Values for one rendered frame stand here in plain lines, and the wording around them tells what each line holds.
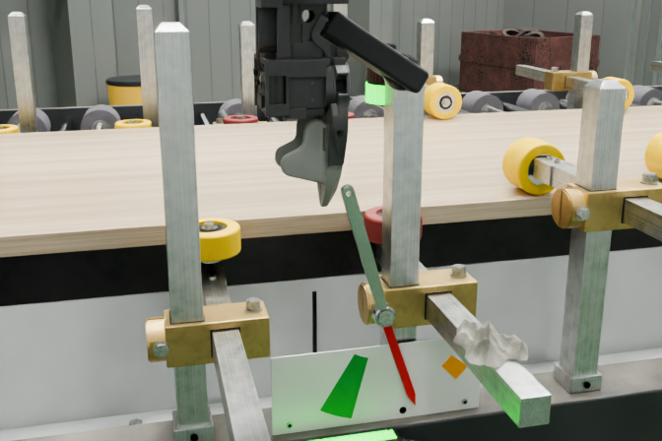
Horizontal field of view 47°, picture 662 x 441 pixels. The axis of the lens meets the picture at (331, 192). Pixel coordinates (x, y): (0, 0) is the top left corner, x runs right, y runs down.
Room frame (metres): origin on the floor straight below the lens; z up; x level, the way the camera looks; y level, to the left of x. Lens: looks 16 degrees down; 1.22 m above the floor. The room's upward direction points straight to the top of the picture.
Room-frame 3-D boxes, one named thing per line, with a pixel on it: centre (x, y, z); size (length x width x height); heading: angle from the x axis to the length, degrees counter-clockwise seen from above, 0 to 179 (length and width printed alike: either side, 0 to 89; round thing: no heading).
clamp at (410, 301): (0.86, -0.10, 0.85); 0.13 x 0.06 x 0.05; 104
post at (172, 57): (0.79, 0.16, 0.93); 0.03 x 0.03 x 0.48; 14
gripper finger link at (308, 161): (0.73, 0.02, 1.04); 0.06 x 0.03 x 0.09; 104
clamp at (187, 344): (0.80, 0.14, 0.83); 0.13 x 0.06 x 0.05; 104
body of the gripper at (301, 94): (0.75, 0.03, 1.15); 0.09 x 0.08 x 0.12; 104
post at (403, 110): (0.85, -0.08, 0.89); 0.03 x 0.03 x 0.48; 14
